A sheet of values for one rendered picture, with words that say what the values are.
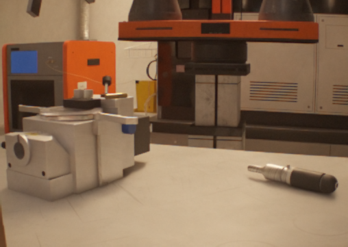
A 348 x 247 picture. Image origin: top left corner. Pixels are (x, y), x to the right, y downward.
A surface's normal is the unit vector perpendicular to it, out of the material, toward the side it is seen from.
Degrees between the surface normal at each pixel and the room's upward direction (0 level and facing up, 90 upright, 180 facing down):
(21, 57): 90
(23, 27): 90
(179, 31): 90
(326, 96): 90
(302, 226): 0
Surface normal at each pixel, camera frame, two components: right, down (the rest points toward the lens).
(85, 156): 0.86, 0.08
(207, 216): 0.00, -0.99
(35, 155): -0.51, 0.13
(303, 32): -0.21, 0.14
